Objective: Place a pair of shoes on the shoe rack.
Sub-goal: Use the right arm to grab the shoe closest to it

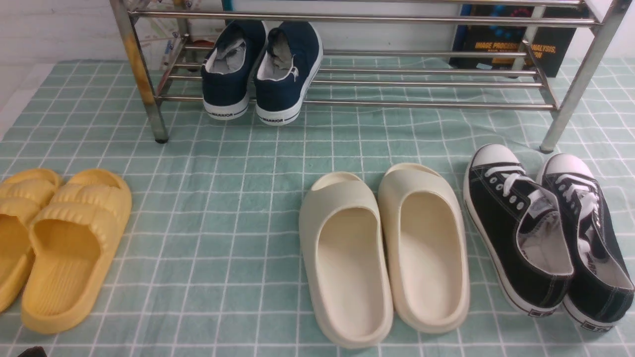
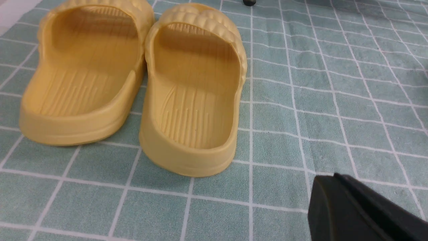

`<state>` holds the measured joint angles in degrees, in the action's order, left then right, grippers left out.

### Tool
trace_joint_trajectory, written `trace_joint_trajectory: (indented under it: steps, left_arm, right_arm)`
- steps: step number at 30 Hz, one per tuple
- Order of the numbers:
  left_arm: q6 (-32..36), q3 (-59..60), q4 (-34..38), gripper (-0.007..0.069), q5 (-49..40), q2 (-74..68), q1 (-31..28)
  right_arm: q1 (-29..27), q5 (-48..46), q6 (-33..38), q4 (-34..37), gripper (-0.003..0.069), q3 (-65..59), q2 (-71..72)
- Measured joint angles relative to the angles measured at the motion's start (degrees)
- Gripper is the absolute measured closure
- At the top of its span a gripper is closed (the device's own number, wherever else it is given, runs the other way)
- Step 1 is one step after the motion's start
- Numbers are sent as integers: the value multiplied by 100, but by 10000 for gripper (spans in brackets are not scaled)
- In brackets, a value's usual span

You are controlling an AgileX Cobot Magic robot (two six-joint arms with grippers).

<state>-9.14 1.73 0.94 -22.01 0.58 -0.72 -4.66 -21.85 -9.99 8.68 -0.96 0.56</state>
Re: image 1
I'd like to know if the black canvas sneaker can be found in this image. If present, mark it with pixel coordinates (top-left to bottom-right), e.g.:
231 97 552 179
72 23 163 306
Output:
463 144 574 318
537 153 634 332

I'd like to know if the steel shoe rack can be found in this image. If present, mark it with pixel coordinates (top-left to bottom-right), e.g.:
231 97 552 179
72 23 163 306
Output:
110 0 632 153

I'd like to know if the left cream slipper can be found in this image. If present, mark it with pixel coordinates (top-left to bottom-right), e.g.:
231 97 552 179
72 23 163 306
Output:
299 172 394 350

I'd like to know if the cream slipper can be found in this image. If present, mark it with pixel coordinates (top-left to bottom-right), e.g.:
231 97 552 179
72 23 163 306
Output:
378 163 470 334
299 172 394 350

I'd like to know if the right navy canvas sneaker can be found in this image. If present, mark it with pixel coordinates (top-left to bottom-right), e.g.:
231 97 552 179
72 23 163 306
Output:
254 22 323 126

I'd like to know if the navy canvas sneaker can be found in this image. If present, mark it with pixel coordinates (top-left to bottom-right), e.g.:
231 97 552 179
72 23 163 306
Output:
200 20 267 120
254 22 323 126

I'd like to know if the right cream slipper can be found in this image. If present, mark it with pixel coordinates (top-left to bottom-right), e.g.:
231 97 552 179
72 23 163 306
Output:
378 163 470 334

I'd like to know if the left navy canvas sneaker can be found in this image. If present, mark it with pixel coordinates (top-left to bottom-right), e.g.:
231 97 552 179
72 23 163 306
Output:
200 20 267 120

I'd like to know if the green checkered cloth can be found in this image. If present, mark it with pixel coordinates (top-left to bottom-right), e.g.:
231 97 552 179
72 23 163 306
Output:
1 61 634 357

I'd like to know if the colourful printed paper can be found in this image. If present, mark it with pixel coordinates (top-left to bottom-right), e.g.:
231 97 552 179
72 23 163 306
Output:
135 0 225 71

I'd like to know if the right yellow slipper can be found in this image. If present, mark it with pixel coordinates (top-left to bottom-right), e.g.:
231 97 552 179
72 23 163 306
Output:
22 169 132 334

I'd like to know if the yellow slipper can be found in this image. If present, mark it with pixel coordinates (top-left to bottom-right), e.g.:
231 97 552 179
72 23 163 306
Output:
22 169 132 334
0 169 62 312

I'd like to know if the left yellow slipper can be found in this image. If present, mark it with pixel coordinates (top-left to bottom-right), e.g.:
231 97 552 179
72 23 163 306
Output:
0 169 62 312

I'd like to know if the black object at bottom edge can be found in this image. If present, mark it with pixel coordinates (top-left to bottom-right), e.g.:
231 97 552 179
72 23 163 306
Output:
17 346 47 357

